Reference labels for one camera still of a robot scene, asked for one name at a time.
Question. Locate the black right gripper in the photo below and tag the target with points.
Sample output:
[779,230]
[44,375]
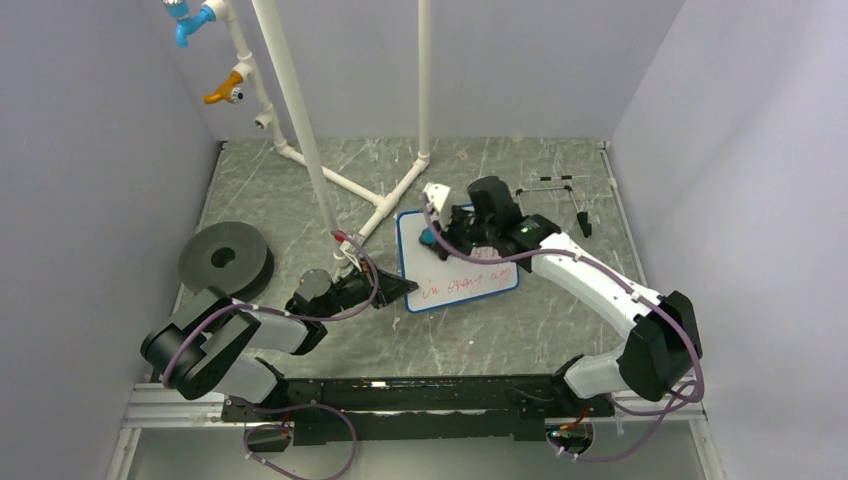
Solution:
[450,239]

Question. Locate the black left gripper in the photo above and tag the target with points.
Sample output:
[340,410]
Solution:
[391,288]

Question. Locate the blue whiteboard eraser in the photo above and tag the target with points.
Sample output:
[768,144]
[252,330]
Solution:
[426,238]

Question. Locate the blue framed whiteboard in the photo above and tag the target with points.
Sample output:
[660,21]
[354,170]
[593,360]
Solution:
[442,283]

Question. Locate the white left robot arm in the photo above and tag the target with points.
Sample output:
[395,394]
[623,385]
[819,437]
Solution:
[204,346]

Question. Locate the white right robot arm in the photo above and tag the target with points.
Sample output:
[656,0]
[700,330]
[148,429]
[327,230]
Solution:
[661,351]

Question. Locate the black foam disc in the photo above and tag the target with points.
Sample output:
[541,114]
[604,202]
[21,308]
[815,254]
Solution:
[232,256]

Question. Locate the orange tap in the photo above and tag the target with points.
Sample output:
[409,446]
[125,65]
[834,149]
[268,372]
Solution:
[228,91]

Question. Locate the blue tap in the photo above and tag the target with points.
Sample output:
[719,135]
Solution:
[186,22]

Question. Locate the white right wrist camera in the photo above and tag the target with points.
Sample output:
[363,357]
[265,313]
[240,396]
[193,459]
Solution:
[439,202]

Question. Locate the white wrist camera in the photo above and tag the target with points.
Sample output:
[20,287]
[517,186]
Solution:
[439,202]
[352,251]

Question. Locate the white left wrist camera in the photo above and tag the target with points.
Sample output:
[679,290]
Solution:
[352,251]

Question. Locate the white pvc pipe frame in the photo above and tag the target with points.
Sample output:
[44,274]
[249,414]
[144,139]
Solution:
[356,66]

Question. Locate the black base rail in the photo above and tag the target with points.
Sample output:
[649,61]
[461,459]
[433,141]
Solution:
[521,407]

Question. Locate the black wire easel stand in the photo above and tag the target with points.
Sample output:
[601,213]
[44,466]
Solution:
[561,183]

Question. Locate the aluminium extrusion rail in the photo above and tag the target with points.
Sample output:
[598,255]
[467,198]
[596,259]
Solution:
[152,406]

